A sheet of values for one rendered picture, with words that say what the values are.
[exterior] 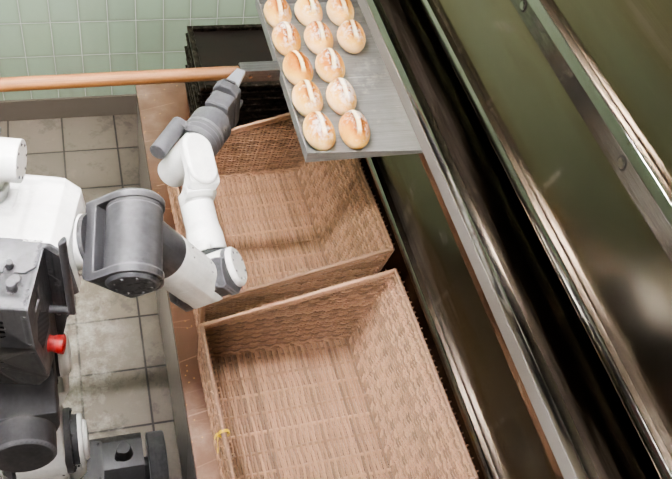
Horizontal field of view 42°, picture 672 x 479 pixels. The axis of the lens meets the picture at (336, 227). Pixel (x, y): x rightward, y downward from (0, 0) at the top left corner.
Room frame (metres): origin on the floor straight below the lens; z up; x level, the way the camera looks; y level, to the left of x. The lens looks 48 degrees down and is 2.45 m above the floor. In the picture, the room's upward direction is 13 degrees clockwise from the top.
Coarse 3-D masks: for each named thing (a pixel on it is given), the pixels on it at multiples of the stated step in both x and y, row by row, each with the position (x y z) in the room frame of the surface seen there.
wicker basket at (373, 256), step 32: (256, 128) 1.80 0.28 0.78; (288, 128) 1.84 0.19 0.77; (224, 160) 1.76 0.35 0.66; (256, 160) 1.81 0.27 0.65; (288, 160) 1.85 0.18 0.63; (352, 160) 1.69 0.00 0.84; (224, 192) 1.71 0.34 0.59; (256, 192) 1.73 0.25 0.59; (288, 192) 1.76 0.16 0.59; (320, 192) 1.73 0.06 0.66; (352, 192) 1.62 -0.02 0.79; (224, 224) 1.59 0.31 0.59; (256, 224) 1.62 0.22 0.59; (288, 224) 1.64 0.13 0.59; (320, 224) 1.65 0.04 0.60; (352, 224) 1.56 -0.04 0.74; (384, 224) 1.48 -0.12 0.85; (288, 256) 1.53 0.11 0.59; (320, 256) 1.55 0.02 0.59; (352, 256) 1.49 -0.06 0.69; (384, 256) 1.40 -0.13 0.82; (256, 288) 1.26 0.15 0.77; (288, 288) 1.30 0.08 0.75
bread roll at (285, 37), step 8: (280, 24) 1.67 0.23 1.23; (288, 24) 1.67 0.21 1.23; (272, 32) 1.67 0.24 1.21; (280, 32) 1.65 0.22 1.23; (288, 32) 1.64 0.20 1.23; (296, 32) 1.66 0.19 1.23; (272, 40) 1.65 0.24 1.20; (280, 40) 1.63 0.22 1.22; (288, 40) 1.63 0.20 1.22; (296, 40) 1.64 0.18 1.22; (280, 48) 1.62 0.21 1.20; (288, 48) 1.62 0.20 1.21; (296, 48) 1.63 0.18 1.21
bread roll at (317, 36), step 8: (312, 24) 1.70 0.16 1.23; (320, 24) 1.70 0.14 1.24; (304, 32) 1.70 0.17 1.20; (312, 32) 1.67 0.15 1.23; (320, 32) 1.67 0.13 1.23; (328, 32) 1.68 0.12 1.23; (312, 40) 1.66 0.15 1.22; (320, 40) 1.66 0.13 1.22; (328, 40) 1.67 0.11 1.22; (312, 48) 1.65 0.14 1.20; (320, 48) 1.65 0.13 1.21
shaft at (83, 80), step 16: (0, 80) 1.31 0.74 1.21; (16, 80) 1.32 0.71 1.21; (32, 80) 1.33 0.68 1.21; (48, 80) 1.34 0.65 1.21; (64, 80) 1.35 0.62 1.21; (80, 80) 1.36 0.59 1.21; (96, 80) 1.38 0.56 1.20; (112, 80) 1.39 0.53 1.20; (128, 80) 1.40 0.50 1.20; (144, 80) 1.41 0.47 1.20; (160, 80) 1.43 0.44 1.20; (176, 80) 1.44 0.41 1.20; (192, 80) 1.46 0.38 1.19; (208, 80) 1.47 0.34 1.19
